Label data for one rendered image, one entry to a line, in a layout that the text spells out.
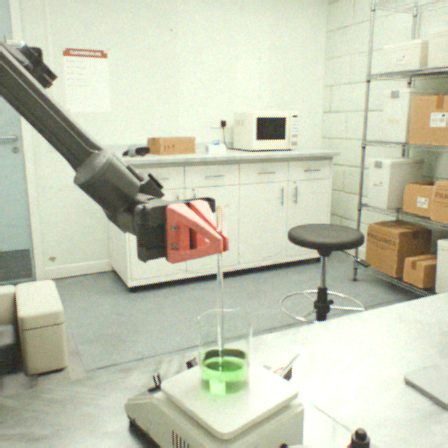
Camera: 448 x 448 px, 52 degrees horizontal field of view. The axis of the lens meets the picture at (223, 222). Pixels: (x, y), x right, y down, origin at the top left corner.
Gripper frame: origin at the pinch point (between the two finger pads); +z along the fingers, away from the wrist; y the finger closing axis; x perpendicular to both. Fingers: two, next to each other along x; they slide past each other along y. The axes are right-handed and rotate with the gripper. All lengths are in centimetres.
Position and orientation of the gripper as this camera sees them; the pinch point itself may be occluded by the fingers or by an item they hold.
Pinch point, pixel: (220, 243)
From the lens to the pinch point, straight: 46.9
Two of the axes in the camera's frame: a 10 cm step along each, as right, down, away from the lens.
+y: 8.0, -1.4, 5.8
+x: 0.1, 9.7, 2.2
